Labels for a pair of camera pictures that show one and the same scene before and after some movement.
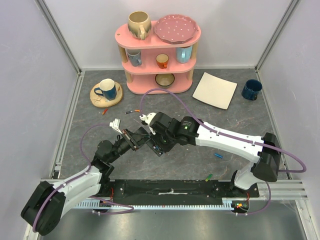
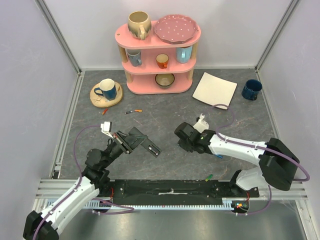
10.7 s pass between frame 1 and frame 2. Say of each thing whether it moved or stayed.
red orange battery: stayed
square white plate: stayed
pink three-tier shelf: stayed
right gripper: moved
